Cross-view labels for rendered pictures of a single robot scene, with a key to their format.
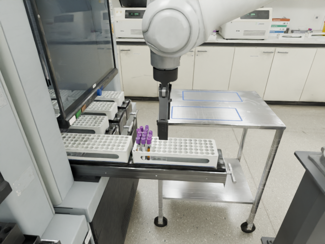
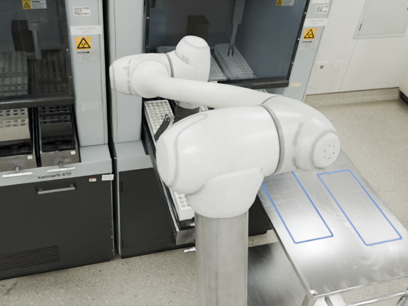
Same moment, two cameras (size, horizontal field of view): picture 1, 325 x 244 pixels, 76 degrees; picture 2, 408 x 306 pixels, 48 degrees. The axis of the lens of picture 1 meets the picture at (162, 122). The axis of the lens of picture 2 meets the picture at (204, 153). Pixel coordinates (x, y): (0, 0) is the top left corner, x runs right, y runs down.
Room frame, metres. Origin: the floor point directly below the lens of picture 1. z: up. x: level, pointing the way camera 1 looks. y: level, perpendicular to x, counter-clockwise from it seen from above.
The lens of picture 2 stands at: (0.16, -1.09, 1.95)
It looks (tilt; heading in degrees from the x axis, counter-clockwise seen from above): 40 degrees down; 64
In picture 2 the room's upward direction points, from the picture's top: 8 degrees clockwise
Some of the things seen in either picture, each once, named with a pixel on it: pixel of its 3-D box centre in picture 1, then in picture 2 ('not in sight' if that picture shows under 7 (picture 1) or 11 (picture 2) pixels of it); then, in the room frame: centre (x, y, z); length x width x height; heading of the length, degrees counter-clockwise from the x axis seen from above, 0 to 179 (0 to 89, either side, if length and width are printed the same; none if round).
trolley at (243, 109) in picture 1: (206, 160); (301, 277); (1.07, -0.29, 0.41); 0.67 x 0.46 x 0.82; 86
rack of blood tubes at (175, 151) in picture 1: (174, 152); (183, 183); (0.62, -0.05, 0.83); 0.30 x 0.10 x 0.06; 86
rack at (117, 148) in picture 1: (91, 148); (163, 127); (0.64, 0.27, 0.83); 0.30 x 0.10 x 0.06; 86
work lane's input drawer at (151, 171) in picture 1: (139, 161); (173, 168); (0.63, 0.09, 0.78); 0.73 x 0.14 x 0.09; 86
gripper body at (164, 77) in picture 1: (165, 81); (186, 114); (0.62, -0.01, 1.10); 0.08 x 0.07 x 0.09; 175
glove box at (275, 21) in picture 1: (279, 20); not in sight; (3.26, -1.64, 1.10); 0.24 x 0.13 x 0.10; 84
